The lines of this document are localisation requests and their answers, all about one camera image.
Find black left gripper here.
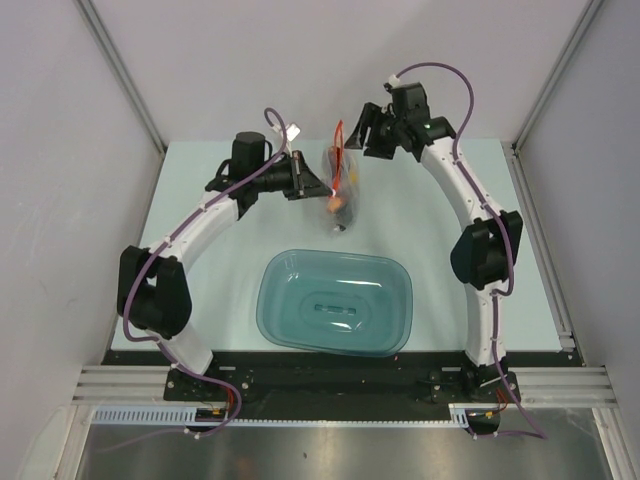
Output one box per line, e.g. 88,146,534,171
252,151,331,201

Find aluminium corner rail left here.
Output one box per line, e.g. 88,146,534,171
72,0,169,154

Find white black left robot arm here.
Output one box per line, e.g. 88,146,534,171
117,124,333,400

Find aluminium corner rail right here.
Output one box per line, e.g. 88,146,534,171
510,0,608,153

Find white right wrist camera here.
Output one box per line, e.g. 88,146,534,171
384,75,401,92

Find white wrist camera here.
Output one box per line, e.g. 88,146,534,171
384,75,401,92
271,122,301,145

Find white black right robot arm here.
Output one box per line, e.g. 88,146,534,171
344,78,524,401

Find aluminium front rail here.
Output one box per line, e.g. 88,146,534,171
72,366,617,408

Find teal transparent plastic tub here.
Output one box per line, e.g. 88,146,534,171
256,249,413,357

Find clear zip bag orange seal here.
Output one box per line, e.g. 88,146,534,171
320,120,360,234

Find aluminium corner rail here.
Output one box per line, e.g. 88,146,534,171
72,0,169,154
510,0,608,153

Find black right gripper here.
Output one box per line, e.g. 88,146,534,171
344,103,406,161

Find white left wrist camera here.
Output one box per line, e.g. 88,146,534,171
271,122,301,145

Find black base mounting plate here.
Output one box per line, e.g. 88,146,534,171
102,349,584,421

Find white slotted cable duct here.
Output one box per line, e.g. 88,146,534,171
92,402,474,429

